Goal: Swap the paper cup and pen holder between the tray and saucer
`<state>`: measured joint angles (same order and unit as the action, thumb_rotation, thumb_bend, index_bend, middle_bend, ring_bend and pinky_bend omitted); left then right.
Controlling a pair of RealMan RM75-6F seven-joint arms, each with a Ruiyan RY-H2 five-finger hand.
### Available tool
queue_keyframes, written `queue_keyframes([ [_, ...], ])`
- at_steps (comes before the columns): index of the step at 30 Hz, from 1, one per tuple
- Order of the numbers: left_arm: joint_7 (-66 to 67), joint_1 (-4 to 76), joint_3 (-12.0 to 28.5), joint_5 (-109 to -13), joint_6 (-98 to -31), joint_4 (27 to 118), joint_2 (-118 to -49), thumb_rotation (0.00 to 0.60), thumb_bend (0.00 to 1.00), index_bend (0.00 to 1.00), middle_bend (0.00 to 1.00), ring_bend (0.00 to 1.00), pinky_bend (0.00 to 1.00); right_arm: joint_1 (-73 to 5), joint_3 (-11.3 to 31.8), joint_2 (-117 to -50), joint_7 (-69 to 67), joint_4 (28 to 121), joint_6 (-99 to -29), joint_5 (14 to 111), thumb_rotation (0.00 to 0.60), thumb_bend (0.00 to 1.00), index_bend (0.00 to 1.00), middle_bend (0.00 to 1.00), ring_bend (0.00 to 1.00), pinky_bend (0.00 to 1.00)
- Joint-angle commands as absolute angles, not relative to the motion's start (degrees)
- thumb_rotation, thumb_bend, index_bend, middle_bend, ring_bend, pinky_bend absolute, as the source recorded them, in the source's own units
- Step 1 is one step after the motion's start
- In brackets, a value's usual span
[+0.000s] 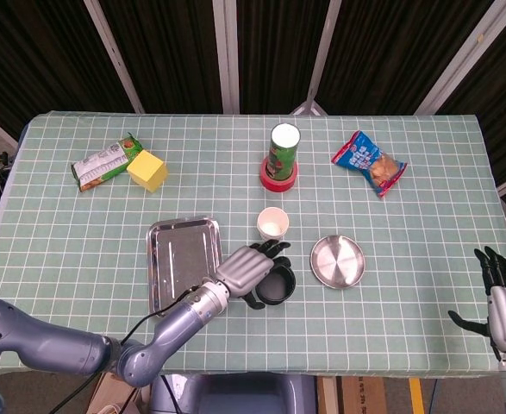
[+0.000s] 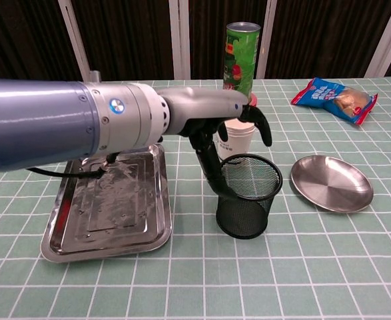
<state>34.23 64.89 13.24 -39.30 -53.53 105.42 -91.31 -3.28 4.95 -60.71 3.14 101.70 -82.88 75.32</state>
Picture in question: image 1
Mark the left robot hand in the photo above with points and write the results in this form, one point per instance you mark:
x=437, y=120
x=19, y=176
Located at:
x=244, y=269

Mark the yellow foam cube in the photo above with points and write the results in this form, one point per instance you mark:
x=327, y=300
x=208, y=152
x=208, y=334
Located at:
x=147, y=170

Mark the green white snack packet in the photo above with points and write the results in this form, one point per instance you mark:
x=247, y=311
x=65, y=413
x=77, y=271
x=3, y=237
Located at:
x=97, y=166

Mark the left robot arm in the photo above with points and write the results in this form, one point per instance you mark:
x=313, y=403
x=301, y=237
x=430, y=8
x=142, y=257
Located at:
x=63, y=345

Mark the green checked tablecloth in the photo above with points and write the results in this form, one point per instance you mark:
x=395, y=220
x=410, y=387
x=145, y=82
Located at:
x=84, y=259

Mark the brown printed cardboard box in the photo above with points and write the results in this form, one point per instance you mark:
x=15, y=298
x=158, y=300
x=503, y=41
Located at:
x=360, y=397

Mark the blue snack bag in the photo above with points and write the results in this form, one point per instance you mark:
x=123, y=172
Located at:
x=364, y=159

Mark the open cardboard box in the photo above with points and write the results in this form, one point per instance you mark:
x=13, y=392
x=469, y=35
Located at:
x=110, y=394

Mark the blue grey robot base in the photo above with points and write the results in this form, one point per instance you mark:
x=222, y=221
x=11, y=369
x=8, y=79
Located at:
x=244, y=394

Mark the round steel plate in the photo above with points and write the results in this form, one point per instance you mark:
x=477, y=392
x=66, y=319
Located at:
x=338, y=262

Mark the green chips can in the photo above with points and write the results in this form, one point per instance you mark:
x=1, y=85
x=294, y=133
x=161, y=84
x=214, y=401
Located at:
x=282, y=159

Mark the black cup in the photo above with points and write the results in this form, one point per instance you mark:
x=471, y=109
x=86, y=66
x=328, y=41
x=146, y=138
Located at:
x=278, y=290

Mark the red tape roll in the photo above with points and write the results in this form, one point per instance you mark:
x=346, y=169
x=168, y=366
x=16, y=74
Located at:
x=274, y=186

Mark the rectangular steel tray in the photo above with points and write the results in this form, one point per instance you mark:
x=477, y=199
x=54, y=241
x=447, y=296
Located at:
x=179, y=254

